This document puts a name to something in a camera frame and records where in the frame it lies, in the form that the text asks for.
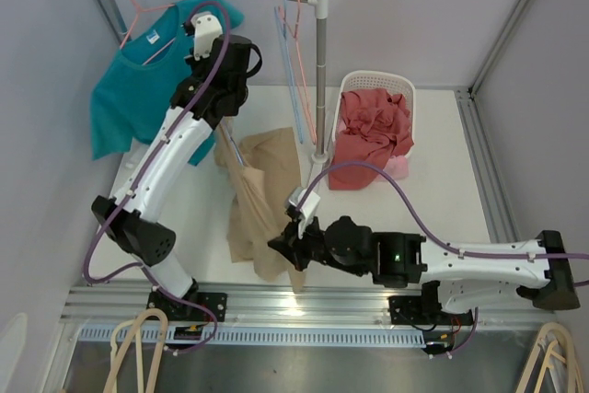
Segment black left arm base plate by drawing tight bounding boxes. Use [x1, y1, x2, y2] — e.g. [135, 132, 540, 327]
[147, 280, 228, 323]

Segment white slotted cable duct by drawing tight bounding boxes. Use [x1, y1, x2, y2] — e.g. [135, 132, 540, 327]
[75, 324, 427, 348]

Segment pink t-shirt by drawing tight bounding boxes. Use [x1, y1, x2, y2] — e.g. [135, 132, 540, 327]
[384, 156, 409, 180]

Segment pink hanger at rack end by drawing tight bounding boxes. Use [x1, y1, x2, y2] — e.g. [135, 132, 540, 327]
[119, 0, 176, 50]

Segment white perforated plastic basket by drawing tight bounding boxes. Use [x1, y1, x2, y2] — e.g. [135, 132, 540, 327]
[328, 70, 417, 157]

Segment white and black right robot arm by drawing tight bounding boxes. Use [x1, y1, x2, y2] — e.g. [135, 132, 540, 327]
[268, 216, 580, 324]

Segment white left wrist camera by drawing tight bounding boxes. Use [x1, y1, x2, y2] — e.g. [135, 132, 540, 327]
[183, 11, 223, 61]

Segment pink wire hanger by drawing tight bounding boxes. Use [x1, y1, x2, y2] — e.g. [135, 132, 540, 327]
[284, 0, 317, 145]

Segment coral red t-shirt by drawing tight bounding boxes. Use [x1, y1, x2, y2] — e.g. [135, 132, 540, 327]
[332, 88, 414, 170]

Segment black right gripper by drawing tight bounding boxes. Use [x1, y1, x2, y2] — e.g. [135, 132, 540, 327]
[269, 213, 366, 279]

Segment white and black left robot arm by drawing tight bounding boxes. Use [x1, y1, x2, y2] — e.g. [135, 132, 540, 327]
[91, 35, 262, 320]

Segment tan t-shirt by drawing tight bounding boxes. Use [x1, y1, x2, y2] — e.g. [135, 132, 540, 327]
[214, 123, 306, 293]

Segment beige wooden hangers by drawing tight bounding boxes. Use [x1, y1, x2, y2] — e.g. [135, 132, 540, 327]
[101, 308, 169, 393]
[515, 322, 584, 393]

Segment teal t-shirt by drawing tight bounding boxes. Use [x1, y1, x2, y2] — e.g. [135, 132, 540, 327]
[90, 0, 245, 160]

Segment beige wooden hangers left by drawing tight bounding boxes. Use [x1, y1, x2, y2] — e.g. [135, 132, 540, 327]
[101, 308, 169, 393]

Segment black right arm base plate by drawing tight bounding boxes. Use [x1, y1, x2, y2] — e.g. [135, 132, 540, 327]
[387, 295, 474, 331]

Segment aluminium mounting rail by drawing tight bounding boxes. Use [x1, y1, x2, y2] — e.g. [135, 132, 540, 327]
[59, 285, 558, 326]

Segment beige wooden hangers right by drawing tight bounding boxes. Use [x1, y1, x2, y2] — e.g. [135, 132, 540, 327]
[515, 322, 584, 393]

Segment light blue wire hanger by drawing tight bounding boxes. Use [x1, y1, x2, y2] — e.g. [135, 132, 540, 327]
[274, 0, 304, 144]
[222, 121, 247, 167]

